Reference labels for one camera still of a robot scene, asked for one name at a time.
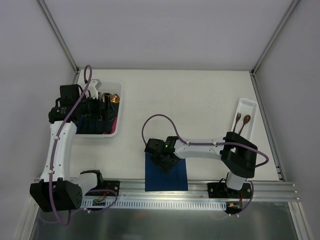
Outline blue paper napkin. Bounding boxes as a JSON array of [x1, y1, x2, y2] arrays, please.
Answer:
[[144, 153, 189, 192]]

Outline wooden fork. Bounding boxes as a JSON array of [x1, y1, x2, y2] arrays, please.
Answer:
[[232, 112, 242, 132]]

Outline wooden spoon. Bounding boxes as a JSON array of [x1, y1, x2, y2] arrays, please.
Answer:
[[238, 115, 251, 135]]

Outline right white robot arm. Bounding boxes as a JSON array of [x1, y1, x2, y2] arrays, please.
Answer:
[[144, 131, 258, 198]]

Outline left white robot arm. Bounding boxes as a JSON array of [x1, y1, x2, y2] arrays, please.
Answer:
[[29, 84, 120, 213]]

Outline rolled napkin bundles with cutlery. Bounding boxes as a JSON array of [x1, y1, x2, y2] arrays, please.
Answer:
[[76, 93, 120, 135]]

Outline white plastic bin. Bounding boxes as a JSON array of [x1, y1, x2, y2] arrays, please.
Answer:
[[76, 79, 123, 139]]

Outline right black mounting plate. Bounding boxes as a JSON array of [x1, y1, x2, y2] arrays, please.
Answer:
[[207, 182, 253, 199]]

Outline black mounting plate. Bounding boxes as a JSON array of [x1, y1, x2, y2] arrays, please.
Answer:
[[207, 182, 253, 199], [85, 180, 120, 197]]

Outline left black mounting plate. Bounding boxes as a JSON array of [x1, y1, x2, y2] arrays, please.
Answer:
[[85, 180, 120, 197]]

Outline white perforated utensil tray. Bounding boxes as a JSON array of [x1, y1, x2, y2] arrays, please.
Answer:
[[231, 97, 258, 141]]

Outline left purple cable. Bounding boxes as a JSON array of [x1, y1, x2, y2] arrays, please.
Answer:
[[48, 65, 118, 228]]

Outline purple cable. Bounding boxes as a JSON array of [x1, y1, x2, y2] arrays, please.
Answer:
[[48, 65, 118, 228], [141, 114, 270, 218]]

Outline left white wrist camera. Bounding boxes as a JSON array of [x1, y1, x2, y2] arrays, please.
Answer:
[[85, 79, 102, 99]]

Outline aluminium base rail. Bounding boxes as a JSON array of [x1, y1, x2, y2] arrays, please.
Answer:
[[107, 179, 301, 202]]

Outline white slotted cable duct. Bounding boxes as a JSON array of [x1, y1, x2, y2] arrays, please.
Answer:
[[80, 197, 227, 211]]

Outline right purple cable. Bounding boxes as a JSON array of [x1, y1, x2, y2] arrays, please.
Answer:
[[141, 114, 270, 218]]

